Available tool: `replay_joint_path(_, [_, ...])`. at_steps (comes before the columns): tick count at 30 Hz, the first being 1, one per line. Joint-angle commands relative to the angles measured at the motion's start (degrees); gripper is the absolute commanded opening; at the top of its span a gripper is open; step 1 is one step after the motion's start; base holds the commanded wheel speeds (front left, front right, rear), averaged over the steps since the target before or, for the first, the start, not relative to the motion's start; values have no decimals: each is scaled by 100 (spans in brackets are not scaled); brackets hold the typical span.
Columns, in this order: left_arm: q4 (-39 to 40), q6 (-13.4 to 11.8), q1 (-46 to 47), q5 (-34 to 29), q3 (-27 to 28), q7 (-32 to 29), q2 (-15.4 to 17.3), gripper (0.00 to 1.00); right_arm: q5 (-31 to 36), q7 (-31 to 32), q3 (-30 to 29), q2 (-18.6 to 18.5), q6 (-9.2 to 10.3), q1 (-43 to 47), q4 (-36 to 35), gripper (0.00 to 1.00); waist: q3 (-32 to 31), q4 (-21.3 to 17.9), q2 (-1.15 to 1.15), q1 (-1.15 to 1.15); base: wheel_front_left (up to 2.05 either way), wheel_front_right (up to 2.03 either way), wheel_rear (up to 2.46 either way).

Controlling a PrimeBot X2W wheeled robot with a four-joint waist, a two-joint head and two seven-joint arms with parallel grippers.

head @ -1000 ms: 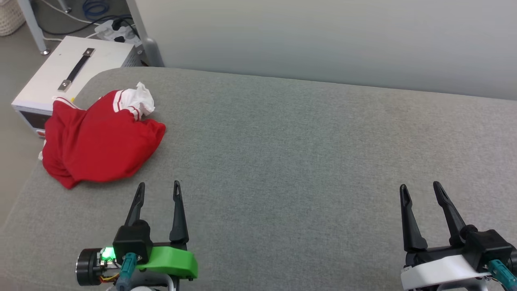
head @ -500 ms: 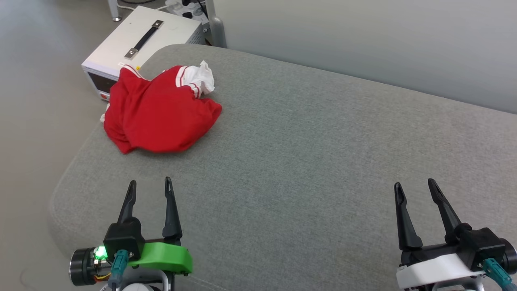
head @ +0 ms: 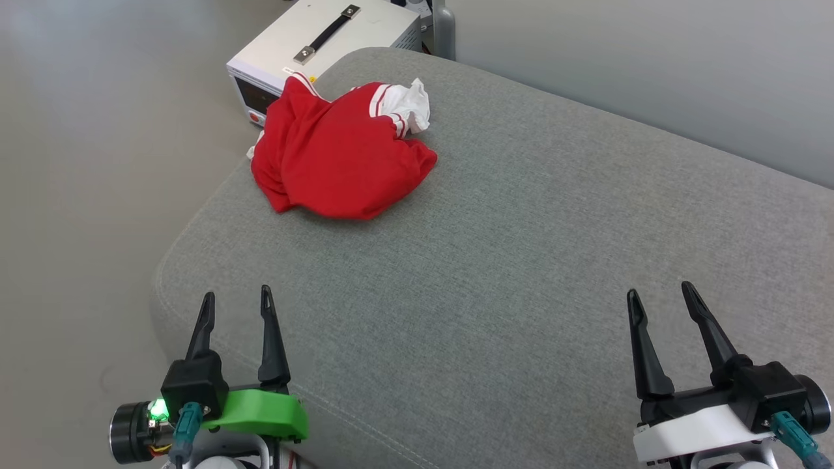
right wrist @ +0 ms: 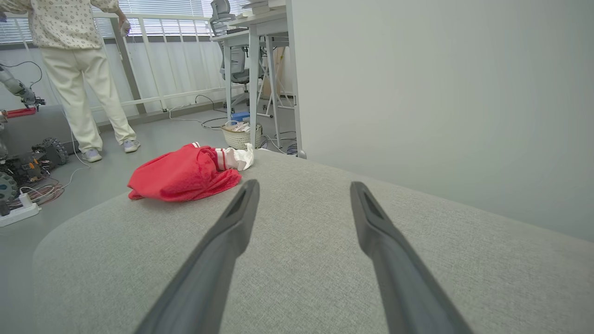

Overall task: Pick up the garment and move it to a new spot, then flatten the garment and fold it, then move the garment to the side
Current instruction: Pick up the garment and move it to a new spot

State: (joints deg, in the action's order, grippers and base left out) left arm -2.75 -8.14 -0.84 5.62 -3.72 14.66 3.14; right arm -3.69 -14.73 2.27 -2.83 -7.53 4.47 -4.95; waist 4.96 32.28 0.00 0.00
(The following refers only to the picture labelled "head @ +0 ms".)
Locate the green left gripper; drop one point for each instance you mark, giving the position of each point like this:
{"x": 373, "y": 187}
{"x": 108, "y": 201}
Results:
{"x": 260, "y": 410}

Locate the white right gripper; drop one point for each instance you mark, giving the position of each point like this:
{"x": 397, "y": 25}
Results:
{"x": 697, "y": 426}

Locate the red and white basketball jersey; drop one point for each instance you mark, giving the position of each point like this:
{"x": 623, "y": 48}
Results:
{"x": 339, "y": 163}

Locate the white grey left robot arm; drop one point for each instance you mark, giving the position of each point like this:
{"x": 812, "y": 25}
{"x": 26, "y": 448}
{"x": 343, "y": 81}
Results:
{"x": 228, "y": 456}

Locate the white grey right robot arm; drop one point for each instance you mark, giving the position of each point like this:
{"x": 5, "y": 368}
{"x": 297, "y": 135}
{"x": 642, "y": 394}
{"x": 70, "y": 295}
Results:
{"x": 730, "y": 460}

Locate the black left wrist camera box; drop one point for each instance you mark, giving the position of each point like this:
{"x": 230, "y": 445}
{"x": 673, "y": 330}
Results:
{"x": 194, "y": 384}

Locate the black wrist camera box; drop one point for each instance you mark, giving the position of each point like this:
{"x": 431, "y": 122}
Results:
{"x": 775, "y": 391}
{"x": 194, "y": 384}

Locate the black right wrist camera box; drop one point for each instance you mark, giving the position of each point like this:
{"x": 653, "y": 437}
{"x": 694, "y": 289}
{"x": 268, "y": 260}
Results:
{"x": 775, "y": 391}

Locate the grey metal post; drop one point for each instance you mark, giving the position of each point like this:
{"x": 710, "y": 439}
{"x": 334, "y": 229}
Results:
{"x": 443, "y": 29}

